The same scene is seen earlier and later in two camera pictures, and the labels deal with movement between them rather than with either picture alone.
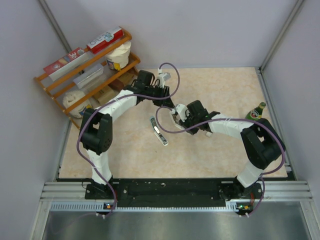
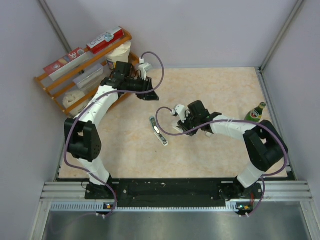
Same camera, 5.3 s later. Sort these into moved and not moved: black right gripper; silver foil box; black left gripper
Moved: black left gripper
Not moved: black right gripper; silver foil box
